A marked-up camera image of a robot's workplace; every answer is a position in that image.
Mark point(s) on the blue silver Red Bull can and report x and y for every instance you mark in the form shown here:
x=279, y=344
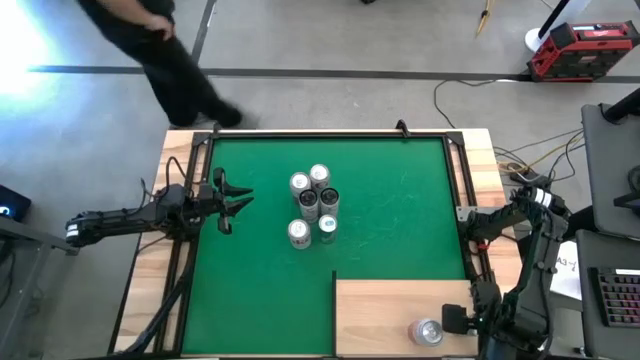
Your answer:
x=328, y=223

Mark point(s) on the black device blue light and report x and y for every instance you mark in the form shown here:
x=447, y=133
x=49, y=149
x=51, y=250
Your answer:
x=15, y=200

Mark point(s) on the silver Diet Coke can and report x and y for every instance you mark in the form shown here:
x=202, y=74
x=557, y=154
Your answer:
x=299, y=229

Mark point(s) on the light wooden board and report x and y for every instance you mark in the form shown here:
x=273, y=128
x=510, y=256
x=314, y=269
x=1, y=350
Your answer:
x=375, y=315

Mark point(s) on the black diagonal bar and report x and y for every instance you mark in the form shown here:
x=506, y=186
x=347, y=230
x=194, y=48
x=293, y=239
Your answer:
x=582, y=220

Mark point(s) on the black metal rig frame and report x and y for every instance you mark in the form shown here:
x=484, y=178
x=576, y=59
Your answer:
x=325, y=135

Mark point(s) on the black clamp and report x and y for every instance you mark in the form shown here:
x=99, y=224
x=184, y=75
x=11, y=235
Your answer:
x=402, y=128
x=216, y=129

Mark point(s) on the black desk device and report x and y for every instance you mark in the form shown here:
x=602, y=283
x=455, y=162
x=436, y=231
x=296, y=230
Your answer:
x=627, y=201

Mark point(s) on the person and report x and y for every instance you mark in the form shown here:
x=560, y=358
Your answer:
x=170, y=75

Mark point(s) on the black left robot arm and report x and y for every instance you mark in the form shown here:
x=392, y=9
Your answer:
x=115, y=222

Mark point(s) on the black pole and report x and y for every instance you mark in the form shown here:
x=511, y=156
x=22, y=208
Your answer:
x=622, y=107

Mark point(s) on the green table mat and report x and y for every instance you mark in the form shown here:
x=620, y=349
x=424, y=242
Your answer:
x=250, y=300

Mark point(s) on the white stand with black pole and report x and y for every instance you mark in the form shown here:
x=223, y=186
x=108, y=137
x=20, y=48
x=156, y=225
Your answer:
x=536, y=40

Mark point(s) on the yellow thin rod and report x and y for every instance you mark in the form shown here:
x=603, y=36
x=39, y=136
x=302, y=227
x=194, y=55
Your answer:
x=484, y=20

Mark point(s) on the black power adapter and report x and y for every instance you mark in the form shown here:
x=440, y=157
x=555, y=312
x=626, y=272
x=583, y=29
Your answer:
x=521, y=175

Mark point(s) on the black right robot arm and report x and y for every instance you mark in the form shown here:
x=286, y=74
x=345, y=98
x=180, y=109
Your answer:
x=530, y=280

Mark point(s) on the white Raspberry Lime can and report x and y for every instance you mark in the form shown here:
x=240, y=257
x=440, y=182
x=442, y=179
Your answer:
x=300, y=181

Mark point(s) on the person's hand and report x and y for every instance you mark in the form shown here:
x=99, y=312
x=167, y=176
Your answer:
x=159, y=25

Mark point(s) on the white Celsius can black lid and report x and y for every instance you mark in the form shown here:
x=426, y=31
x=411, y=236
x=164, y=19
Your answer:
x=308, y=199
x=329, y=196

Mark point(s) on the red black tool case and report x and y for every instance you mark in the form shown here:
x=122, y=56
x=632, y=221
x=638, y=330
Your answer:
x=580, y=55

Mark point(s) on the black backlit keyboard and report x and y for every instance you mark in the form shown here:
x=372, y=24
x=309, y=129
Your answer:
x=617, y=300

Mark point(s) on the white paper sheet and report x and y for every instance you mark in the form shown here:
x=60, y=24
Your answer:
x=567, y=275

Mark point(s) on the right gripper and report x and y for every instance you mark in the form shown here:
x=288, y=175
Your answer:
x=454, y=319

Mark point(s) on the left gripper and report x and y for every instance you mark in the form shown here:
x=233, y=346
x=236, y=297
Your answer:
x=207, y=202

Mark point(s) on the grey desk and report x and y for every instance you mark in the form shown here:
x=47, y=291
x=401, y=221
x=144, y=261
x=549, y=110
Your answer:
x=610, y=160
x=585, y=310

